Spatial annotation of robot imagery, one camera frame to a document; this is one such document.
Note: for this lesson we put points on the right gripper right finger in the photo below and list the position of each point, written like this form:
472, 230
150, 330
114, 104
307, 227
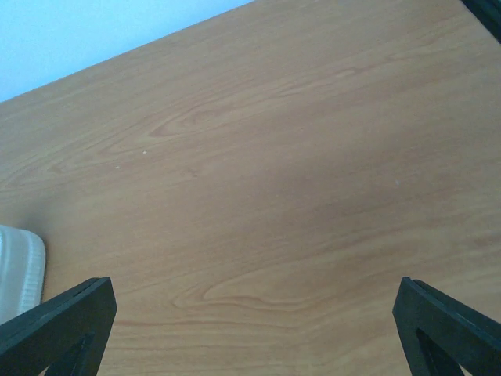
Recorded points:
442, 336

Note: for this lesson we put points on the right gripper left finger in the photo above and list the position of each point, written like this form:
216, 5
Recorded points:
67, 335

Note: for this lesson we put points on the beige lace platform sneaker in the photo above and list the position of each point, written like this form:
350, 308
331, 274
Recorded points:
22, 271

